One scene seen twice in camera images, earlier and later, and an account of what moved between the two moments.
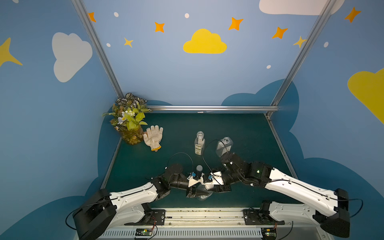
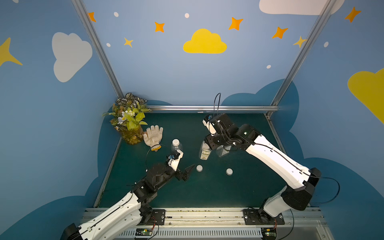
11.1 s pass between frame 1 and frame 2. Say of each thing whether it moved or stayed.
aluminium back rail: stayed
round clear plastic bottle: moved
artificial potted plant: stayed
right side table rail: stayed
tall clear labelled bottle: moved
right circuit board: stayed
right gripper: moved
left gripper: moved
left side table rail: stayed
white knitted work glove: stayed
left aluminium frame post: stayed
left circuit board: stayed
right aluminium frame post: stayed
